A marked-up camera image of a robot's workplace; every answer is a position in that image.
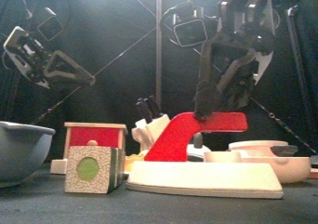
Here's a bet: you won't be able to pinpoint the white toy pot black handle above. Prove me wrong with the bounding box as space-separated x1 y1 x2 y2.
227 139 300 158

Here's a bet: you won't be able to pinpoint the diagonal brace wire with turnbuckle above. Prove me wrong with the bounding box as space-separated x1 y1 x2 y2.
250 97 318 156

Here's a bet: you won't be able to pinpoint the white toy bowl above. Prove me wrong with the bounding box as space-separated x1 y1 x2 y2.
240 155 312 185

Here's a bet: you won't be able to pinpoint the thin diagonal brace wire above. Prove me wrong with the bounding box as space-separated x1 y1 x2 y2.
31 27 159 125

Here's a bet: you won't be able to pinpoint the red wooden toy box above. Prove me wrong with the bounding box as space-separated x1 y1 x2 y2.
50 121 130 176

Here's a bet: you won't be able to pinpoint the white knife block black knives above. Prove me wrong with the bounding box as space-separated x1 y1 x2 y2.
131 97 171 152

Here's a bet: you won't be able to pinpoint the speckled box with green oval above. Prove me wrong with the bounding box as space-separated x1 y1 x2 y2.
63 145 127 195

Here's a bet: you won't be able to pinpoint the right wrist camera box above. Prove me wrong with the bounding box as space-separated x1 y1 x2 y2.
170 0 211 47

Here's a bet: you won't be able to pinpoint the metal vertical frame pole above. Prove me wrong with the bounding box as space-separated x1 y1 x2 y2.
155 0 163 111

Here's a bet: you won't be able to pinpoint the red white toy stand mixer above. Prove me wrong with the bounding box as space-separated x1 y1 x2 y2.
126 111 286 200

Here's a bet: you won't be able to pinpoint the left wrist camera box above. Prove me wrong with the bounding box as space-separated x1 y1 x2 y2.
34 7 66 43

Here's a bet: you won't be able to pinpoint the grey plastic bowl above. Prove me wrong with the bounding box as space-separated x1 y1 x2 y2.
0 120 58 189

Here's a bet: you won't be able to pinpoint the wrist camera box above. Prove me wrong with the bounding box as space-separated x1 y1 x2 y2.
170 0 211 47
34 7 66 43

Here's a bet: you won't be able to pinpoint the yellow toy food piece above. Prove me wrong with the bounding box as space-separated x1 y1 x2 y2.
123 150 150 174

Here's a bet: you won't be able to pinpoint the small white toy cup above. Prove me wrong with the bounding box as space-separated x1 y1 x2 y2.
203 150 244 164

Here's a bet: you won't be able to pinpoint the black side frame post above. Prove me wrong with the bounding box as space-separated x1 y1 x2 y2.
285 4 318 161

